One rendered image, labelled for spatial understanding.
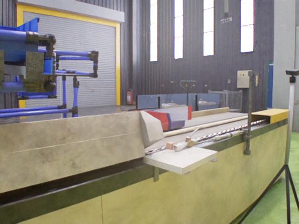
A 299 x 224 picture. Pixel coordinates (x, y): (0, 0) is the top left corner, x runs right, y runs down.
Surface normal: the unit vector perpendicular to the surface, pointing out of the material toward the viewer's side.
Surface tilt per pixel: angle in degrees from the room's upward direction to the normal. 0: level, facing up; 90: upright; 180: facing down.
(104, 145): 80
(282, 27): 90
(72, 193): 90
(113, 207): 90
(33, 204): 90
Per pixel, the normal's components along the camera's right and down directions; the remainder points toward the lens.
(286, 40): -0.74, 0.07
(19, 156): 0.67, -0.09
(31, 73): 0.68, 0.18
